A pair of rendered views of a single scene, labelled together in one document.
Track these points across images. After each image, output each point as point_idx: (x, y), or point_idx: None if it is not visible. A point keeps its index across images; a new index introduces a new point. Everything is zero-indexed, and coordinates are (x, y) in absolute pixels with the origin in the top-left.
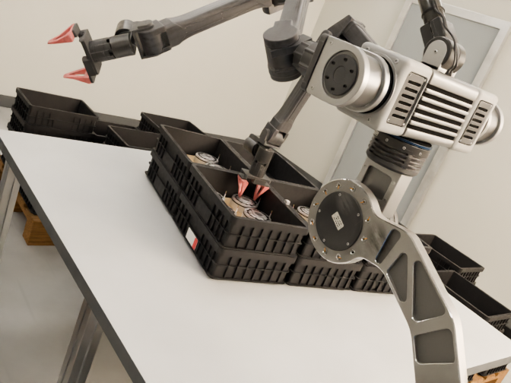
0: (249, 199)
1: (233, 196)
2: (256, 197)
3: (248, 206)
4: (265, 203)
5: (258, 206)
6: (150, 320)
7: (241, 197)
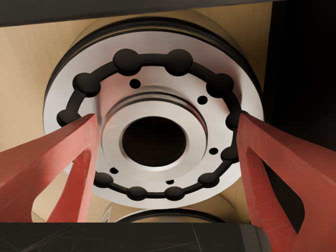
0: (187, 136)
1: (45, 118)
2: (242, 178)
3: (144, 208)
4: (301, 203)
5: (289, 98)
6: None
7: (117, 128)
